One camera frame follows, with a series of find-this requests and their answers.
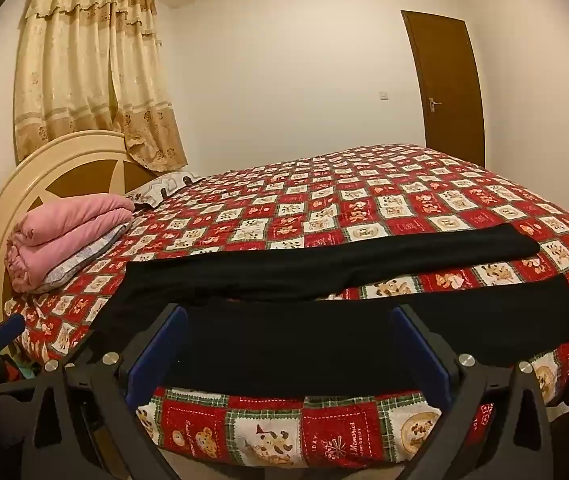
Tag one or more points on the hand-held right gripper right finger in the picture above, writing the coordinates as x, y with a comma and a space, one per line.
422, 360

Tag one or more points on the brown wooden door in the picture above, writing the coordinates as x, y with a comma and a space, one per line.
447, 90

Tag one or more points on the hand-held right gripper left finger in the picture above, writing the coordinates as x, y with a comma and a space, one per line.
157, 360

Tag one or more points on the patterned white pillow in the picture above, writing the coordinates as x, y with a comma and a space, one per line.
164, 187

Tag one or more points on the cream wooden headboard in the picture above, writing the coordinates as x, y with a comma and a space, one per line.
64, 160

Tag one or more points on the black pants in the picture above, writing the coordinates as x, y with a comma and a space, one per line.
314, 260

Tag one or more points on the red printed bedspread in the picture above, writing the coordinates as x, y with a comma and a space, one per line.
364, 185

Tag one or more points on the folded pink blanket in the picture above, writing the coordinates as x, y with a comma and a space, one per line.
64, 220

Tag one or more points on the beige floral curtain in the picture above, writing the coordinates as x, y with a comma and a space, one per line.
89, 60

